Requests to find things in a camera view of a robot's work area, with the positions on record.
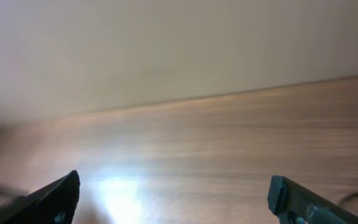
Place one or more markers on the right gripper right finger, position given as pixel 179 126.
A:
pixel 292 203

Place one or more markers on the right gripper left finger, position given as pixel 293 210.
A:
pixel 54 203

